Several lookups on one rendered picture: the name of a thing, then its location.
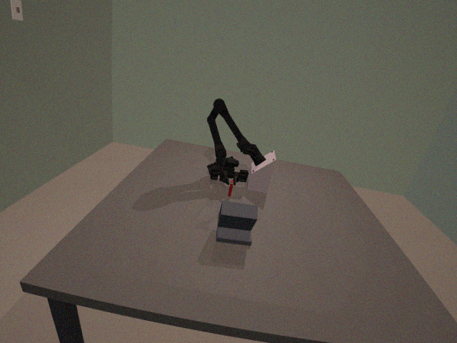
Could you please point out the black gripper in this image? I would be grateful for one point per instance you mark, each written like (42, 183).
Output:
(227, 174)

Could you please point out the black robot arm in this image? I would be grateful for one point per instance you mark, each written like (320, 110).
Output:
(243, 144)

